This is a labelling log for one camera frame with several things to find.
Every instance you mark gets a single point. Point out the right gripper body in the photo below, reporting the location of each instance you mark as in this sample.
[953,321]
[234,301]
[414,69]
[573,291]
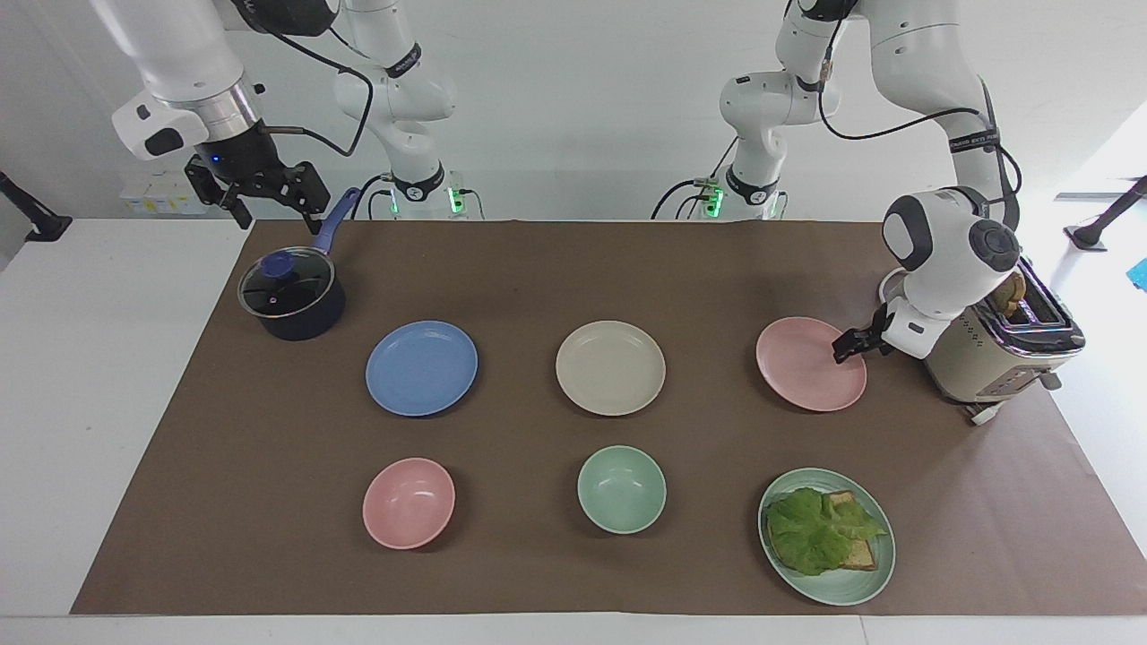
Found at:
[237,157]

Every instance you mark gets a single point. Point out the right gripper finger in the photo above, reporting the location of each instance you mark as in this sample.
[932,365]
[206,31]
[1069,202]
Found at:
[309,188]
[204,184]

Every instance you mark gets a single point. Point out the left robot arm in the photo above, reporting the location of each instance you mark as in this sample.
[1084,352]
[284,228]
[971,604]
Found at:
[932,54]

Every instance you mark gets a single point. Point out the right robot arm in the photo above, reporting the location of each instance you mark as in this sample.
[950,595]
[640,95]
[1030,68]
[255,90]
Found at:
[179,54]

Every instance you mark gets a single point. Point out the glass lid with blue knob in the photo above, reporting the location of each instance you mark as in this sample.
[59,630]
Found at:
[285,285]

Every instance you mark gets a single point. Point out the dark blue saucepan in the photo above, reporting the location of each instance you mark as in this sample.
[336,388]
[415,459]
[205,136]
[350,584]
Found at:
[309,318]

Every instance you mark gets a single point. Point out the black stand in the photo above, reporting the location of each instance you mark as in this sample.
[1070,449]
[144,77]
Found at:
[1107,219]
[36,222]

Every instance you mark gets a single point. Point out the blue plate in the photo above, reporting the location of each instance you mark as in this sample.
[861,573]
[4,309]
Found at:
[421,368]

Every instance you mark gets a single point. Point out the pink bowl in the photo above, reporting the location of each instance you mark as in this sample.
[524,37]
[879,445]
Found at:
[409,503]

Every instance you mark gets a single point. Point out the beige plate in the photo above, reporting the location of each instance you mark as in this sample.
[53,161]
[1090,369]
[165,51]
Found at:
[610,368]

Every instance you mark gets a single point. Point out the green bowl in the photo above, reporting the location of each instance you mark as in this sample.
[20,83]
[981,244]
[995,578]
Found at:
[622,489]

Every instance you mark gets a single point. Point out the pink plate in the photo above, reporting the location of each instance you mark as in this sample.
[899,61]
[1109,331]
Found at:
[806,376]

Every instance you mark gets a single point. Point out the green lettuce leaf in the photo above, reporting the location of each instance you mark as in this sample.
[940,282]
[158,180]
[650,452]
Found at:
[815,533]

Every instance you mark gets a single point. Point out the green plate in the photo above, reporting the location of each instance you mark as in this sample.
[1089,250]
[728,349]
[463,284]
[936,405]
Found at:
[838,587]

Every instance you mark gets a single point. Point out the toast slice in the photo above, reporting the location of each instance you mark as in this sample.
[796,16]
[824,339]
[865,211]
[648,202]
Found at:
[862,554]

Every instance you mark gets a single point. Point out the beige toaster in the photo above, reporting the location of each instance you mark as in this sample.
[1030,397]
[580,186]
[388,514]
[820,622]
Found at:
[995,363]

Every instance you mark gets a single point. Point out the bread slice in toaster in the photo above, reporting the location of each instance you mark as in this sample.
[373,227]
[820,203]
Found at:
[1013,294]

